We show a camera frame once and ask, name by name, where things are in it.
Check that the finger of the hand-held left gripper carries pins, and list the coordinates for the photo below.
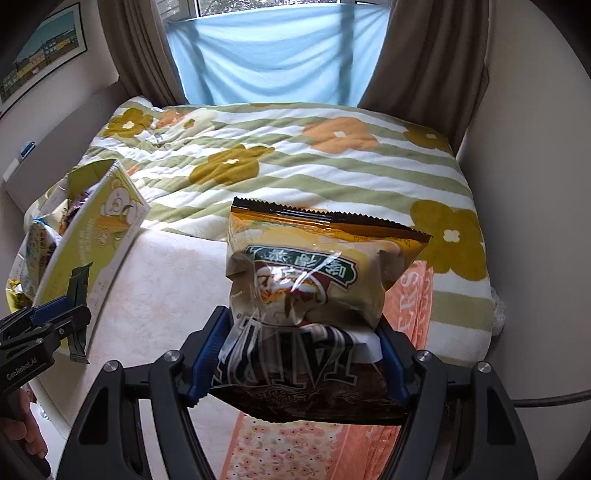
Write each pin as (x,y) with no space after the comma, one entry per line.
(71,321)
(48,310)

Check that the window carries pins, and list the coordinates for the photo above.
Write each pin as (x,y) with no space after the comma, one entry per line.
(277,5)

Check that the wall poster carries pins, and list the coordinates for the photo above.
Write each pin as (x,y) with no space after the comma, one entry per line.
(41,50)

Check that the person's left hand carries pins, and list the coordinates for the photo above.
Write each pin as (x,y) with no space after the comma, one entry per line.
(25,424)

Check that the brown curtain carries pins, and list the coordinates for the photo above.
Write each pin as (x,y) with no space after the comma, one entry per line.
(425,64)
(143,50)

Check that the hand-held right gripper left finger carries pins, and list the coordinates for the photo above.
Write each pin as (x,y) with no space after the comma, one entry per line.
(207,355)

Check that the grey speckled snack packet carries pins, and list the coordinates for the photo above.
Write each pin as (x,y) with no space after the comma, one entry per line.
(44,249)

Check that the green and white cardboard box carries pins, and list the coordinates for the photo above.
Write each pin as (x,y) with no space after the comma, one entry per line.
(97,249)

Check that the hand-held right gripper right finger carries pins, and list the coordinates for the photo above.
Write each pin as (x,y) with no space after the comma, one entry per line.
(393,364)

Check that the dark green snack packet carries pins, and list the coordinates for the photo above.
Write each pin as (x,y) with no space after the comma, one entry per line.
(79,286)

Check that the light blue cloth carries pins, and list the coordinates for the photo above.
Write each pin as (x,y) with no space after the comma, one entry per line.
(277,60)

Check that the dark purple snack packet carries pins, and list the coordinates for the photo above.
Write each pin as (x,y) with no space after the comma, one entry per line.
(71,212)

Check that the brown and yellow snack packet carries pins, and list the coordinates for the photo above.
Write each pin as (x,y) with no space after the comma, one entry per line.
(309,286)

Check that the orange printed towel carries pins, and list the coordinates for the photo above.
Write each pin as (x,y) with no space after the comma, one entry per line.
(415,314)

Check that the striped floral blanket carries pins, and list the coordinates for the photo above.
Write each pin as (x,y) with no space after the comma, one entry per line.
(300,161)

